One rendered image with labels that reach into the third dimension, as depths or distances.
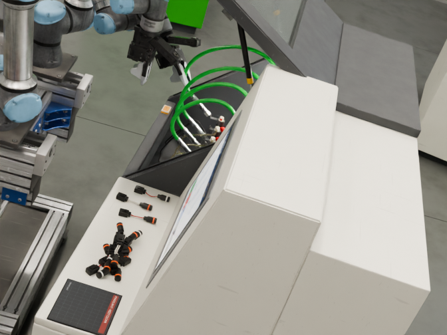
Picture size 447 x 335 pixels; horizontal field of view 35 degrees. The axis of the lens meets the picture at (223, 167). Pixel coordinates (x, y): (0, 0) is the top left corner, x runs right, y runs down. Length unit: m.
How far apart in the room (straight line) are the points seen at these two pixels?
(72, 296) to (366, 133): 0.95
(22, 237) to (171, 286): 1.66
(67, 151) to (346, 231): 2.76
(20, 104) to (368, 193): 1.08
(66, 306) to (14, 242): 1.33
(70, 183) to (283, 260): 2.51
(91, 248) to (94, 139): 2.28
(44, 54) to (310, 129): 1.33
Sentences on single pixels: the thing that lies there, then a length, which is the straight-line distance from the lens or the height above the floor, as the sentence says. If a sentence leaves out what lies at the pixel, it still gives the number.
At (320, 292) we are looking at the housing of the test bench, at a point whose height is 1.37.
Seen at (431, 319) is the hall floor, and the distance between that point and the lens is 4.00.
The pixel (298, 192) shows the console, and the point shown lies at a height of 1.55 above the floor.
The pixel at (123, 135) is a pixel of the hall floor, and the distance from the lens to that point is 4.45.
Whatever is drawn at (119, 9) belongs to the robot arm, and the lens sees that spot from 2.27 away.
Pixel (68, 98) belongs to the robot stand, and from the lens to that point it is 2.88.
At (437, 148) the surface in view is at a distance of 5.36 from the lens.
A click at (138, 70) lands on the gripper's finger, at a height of 1.27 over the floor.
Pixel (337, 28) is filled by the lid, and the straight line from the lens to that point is 2.68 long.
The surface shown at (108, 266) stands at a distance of 2.02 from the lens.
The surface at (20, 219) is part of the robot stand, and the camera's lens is 3.37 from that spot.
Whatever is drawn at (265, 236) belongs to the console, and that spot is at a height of 1.46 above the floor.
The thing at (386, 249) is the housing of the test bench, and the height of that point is 1.47.
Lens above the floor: 2.40
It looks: 33 degrees down
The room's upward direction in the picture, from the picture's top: 18 degrees clockwise
